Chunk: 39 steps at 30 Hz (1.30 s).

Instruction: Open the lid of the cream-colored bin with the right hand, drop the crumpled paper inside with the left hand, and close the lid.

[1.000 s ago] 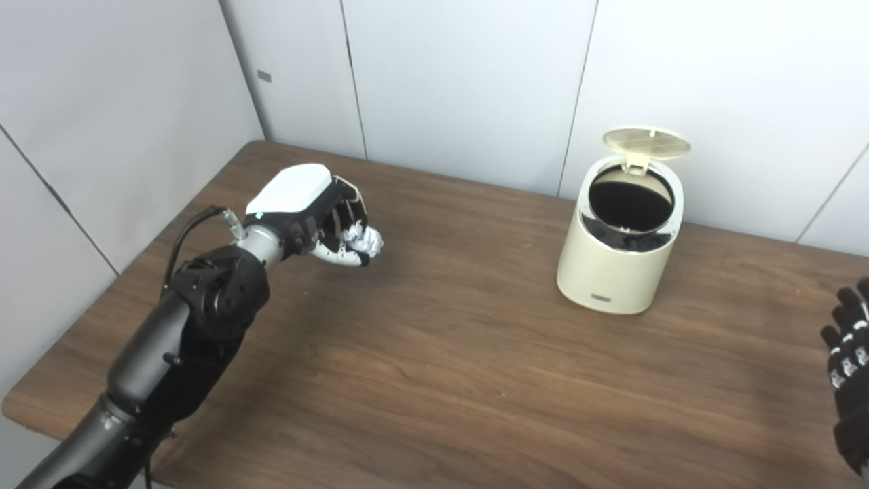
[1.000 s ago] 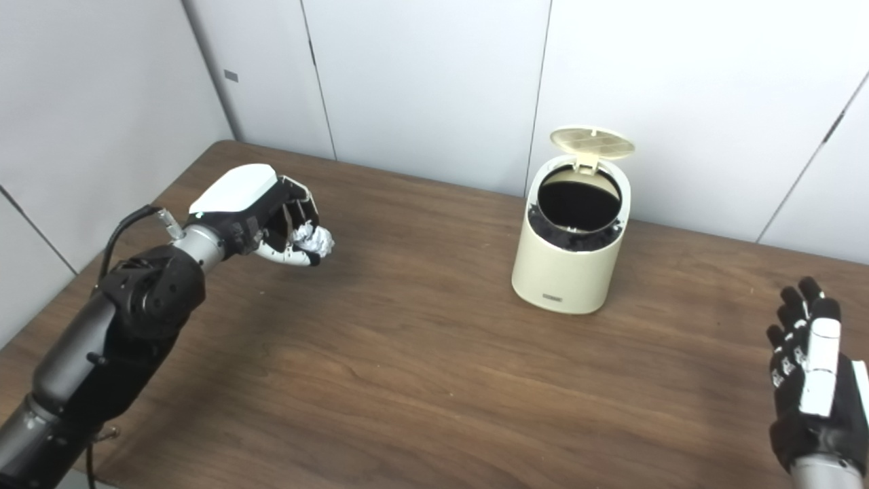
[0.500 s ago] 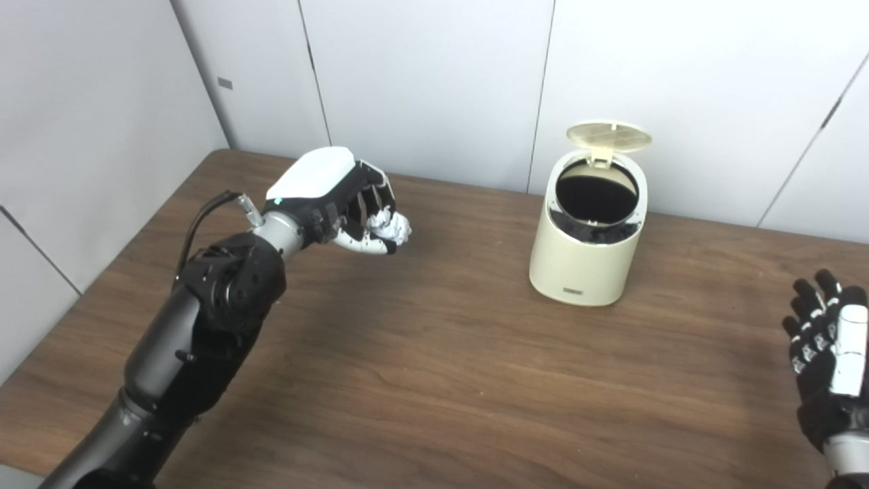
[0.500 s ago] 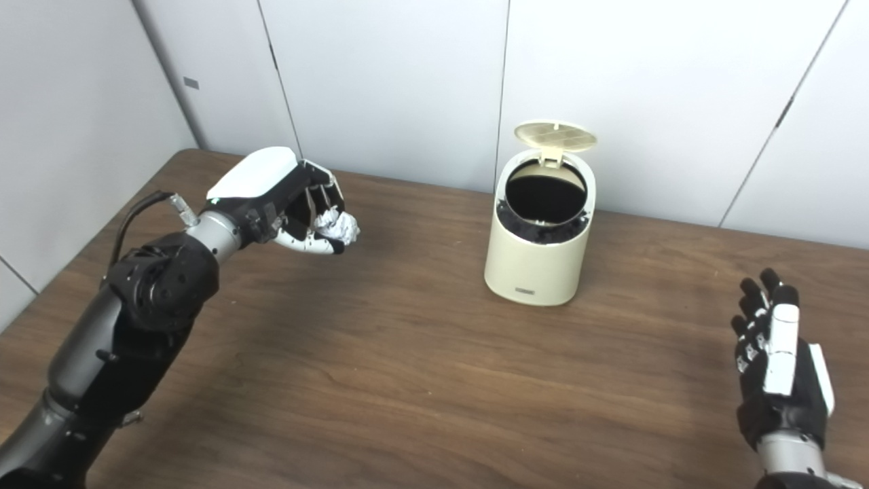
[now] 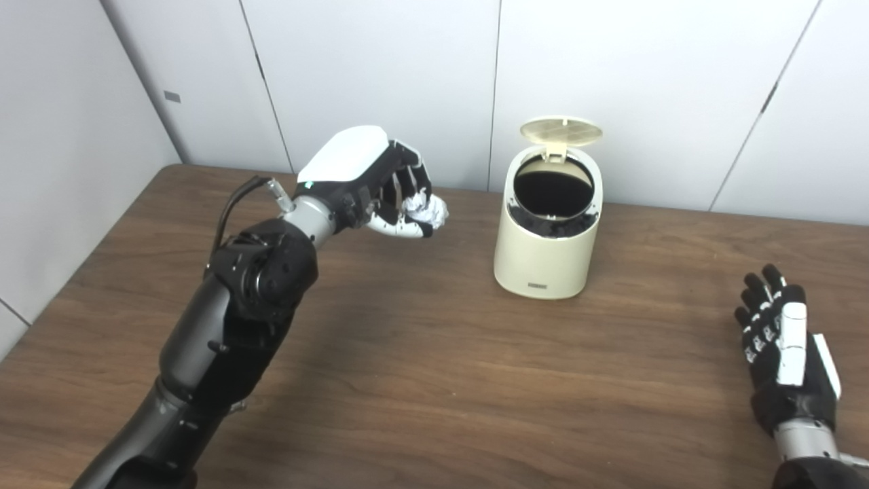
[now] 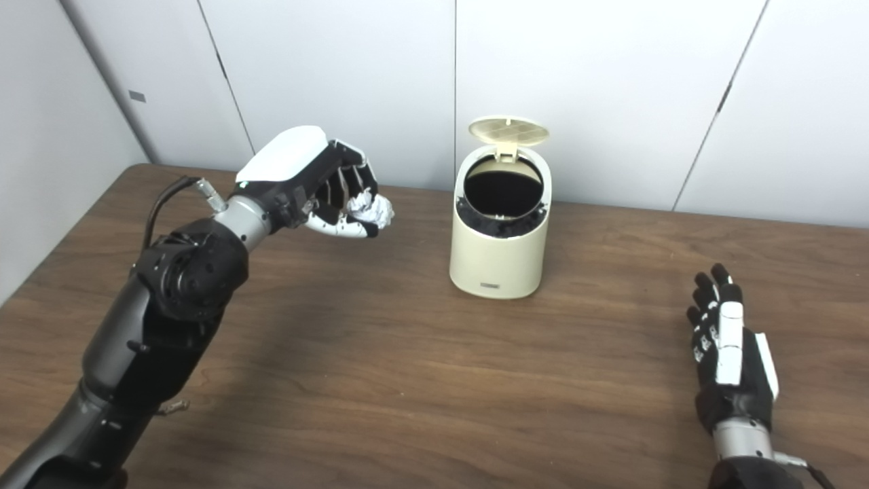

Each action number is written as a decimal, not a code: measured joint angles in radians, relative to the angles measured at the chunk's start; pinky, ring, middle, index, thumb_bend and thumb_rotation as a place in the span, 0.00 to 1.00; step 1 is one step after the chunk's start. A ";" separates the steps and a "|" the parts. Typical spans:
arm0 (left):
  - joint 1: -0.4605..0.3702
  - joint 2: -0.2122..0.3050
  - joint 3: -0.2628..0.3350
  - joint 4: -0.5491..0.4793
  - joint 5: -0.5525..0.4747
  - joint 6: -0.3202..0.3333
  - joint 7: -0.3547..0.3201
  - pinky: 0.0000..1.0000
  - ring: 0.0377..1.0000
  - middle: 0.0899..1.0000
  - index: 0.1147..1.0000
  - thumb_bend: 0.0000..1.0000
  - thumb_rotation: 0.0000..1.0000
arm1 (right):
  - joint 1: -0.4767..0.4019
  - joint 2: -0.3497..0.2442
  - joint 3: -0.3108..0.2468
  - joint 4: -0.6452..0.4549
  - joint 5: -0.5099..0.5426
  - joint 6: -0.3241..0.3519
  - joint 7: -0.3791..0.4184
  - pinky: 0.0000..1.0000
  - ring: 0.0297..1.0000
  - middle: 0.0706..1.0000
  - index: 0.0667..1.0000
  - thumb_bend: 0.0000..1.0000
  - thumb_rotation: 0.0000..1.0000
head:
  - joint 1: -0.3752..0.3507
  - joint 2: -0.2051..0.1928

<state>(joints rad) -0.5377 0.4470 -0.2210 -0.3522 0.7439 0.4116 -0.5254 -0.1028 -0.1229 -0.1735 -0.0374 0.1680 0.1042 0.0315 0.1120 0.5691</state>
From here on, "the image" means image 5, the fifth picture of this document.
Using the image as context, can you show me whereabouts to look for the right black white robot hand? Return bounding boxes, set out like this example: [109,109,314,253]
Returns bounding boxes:
[734,264,843,437]

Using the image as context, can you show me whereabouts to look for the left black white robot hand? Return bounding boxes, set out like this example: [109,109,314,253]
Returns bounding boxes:
[297,125,435,240]

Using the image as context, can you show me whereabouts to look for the white paper ball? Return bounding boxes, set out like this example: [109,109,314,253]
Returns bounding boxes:
[401,192,449,228]

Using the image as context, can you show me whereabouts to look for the cream round bin lid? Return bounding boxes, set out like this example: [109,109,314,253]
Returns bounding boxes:
[520,116,604,164]

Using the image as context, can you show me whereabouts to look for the cream-colored bin body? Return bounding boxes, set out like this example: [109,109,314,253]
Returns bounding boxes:
[494,146,604,300]

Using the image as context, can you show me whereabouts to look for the black bin liner bag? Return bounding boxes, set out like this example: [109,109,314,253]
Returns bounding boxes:
[509,163,602,238]

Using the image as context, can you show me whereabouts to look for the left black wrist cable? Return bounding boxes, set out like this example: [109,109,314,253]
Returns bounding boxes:
[214,175,294,252]

